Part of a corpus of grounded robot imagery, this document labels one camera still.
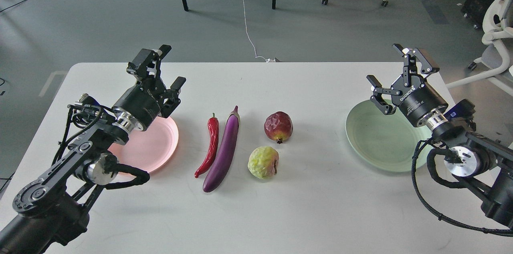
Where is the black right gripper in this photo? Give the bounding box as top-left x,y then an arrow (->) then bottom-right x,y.
366,43 -> 448,127

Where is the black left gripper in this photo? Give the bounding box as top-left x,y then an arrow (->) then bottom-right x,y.
112,44 -> 186,131

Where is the red chili pepper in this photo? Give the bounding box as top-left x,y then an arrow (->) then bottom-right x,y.
194,112 -> 220,178

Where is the purple eggplant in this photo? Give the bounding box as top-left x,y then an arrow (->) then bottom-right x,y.
203,105 -> 240,193

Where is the red pomegranate fruit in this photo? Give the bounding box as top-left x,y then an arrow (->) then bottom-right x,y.
264,111 -> 293,144

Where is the yellow-green custard apple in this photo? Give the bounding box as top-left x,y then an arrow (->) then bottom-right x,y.
247,146 -> 280,179

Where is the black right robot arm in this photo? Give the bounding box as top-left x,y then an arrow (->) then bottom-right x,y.
367,43 -> 513,236

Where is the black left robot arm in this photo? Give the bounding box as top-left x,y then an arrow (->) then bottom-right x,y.
1,45 -> 186,254

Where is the light green plate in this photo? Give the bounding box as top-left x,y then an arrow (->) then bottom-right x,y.
345,100 -> 431,173

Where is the pink plate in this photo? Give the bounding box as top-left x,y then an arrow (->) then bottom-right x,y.
108,117 -> 179,173

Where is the white office chair right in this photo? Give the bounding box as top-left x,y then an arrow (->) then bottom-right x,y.
446,0 -> 512,95

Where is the white cable on floor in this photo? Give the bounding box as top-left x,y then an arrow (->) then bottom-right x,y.
230,0 -> 277,63

